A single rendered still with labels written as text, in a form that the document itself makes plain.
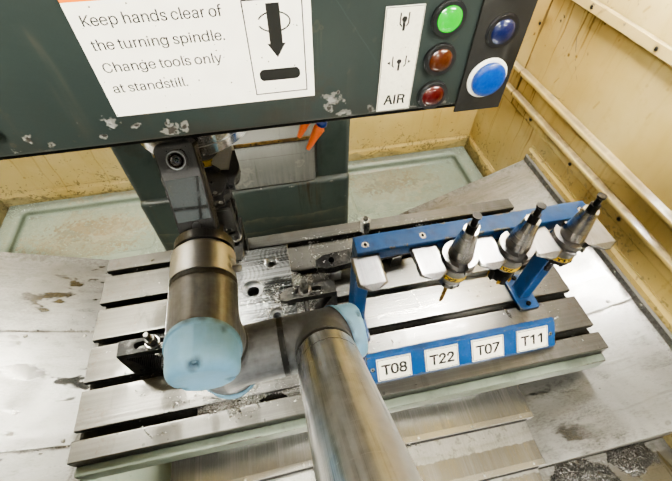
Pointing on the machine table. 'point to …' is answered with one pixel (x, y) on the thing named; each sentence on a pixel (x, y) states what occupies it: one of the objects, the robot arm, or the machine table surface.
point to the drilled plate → (248, 279)
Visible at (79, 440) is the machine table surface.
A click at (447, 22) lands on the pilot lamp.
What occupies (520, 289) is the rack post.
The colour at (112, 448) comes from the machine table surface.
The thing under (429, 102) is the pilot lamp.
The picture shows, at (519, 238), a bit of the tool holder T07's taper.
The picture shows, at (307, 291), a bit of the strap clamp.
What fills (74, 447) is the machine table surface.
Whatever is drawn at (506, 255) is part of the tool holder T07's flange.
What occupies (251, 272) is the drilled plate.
